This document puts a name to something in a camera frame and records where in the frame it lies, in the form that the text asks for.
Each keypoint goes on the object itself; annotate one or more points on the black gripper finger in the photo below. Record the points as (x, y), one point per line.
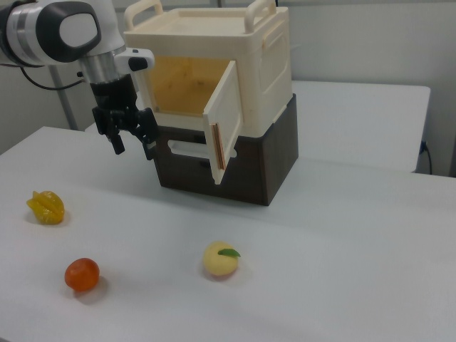
(115, 140)
(147, 130)

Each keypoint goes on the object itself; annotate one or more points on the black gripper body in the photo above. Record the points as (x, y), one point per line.
(112, 94)

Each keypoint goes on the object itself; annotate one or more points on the cream cabinet door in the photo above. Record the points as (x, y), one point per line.
(228, 121)

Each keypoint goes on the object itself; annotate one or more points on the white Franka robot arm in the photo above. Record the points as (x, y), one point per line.
(53, 28)

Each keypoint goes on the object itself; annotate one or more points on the cream plastic cabinet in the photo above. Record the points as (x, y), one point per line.
(265, 71)

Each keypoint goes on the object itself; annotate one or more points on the grey metal pole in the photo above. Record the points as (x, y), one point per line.
(66, 103)

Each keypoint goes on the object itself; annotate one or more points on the yellow toy starfruit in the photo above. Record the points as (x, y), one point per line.
(46, 210)

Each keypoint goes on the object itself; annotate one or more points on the dark brown box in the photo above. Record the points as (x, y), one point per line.
(263, 167)

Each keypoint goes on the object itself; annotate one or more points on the orange toy tangerine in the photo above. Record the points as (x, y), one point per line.
(82, 274)

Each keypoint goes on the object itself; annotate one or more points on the yellow toy peach with leaf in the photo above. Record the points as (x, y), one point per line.
(219, 263)

